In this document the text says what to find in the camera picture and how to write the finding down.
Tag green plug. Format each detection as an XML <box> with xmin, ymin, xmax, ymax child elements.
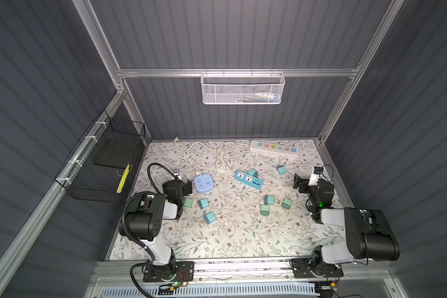
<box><xmin>260</xmin><ymin>204</ymin><xmax>271</xmax><ymax>216</ymax></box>
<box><xmin>281</xmin><ymin>198</ymin><xmax>293</xmax><ymax>210</ymax></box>
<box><xmin>183</xmin><ymin>197</ymin><xmax>194</xmax><ymax>208</ymax></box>

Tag green plug centre lower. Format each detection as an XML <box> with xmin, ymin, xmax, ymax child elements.
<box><xmin>260</xmin><ymin>204</ymin><xmax>271</xmax><ymax>216</ymax></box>

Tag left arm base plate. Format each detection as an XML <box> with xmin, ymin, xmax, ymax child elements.
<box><xmin>143</xmin><ymin>261</ymin><xmax>195</xmax><ymax>283</ymax></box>

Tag black pad in basket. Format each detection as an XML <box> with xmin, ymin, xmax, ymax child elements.
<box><xmin>93</xmin><ymin>140</ymin><xmax>134</xmax><ymax>170</ymax></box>

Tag lavender square power socket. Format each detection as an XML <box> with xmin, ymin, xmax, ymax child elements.
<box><xmin>194</xmin><ymin>173</ymin><xmax>214</xmax><ymax>194</ymax></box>

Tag teal plug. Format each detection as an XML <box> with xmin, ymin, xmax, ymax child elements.
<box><xmin>198</xmin><ymin>199</ymin><xmax>209</xmax><ymax>209</ymax></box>
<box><xmin>264</xmin><ymin>195</ymin><xmax>275</xmax><ymax>206</ymax></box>
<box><xmin>276</xmin><ymin>165</ymin><xmax>288</xmax><ymax>175</ymax></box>
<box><xmin>204</xmin><ymin>212</ymin><xmax>217</xmax><ymax>225</ymax></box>
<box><xmin>248</xmin><ymin>169</ymin><xmax>258</xmax><ymax>177</ymax></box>

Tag green plug centre right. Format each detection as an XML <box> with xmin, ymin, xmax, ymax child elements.
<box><xmin>281</xmin><ymin>198</ymin><xmax>293</xmax><ymax>210</ymax></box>

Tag teal power strip with USB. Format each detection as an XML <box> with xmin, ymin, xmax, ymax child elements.
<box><xmin>235</xmin><ymin>171</ymin><xmax>264</xmax><ymax>190</ymax></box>

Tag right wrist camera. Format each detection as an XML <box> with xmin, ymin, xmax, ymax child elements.
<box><xmin>308</xmin><ymin>166</ymin><xmax>324</xmax><ymax>186</ymax></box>

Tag yellow marker in basket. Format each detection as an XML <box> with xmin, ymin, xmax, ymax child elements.
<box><xmin>116</xmin><ymin>164</ymin><xmax>130</xmax><ymax>194</ymax></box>

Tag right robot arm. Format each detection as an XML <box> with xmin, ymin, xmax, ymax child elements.
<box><xmin>293</xmin><ymin>173</ymin><xmax>401</xmax><ymax>277</ymax></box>

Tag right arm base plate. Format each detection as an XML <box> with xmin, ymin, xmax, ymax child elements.
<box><xmin>289</xmin><ymin>258</ymin><xmax>344</xmax><ymax>279</ymax></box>

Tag black wire side basket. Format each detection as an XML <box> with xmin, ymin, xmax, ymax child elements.
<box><xmin>55</xmin><ymin>112</ymin><xmax>146</xmax><ymax>203</ymax></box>

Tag green plug far left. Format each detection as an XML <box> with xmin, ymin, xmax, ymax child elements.
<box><xmin>183</xmin><ymin>197</ymin><xmax>194</xmax><ymax>208</ymax></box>

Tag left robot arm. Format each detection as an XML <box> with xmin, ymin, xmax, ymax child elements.
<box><xmin>119</xmin><ymin>180</ymin><xmax>192</xmax><ymax>275</ymax></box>

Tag white bundled power cable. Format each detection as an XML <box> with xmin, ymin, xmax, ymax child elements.
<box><xmin>173</xmin><ymin>137</ymin><xmax>251</xmax><ymax>176</ymax></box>

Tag pens in white basket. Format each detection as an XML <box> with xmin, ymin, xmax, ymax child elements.
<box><xmin>232</xmin><ymin>92</ymin><xmax>281</xmax><ymax>104</ymax></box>

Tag white long power strip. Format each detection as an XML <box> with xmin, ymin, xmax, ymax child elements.
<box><xmin>250</xmin><ymin>140</ymin><xmax>299</xmax><ymax>158</ymax></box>

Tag white wire wall basket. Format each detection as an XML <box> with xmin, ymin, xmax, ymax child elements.
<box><xmin>200</xmin><ymin>72</ymin><xmax>286</xmax><ymax>105</ymax></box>

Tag teal plug beside teal strip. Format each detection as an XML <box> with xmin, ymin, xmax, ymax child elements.
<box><xmin>248</xmin><ymin>169</ymin><xmax>258</xmax><ymax>177</ymax></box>

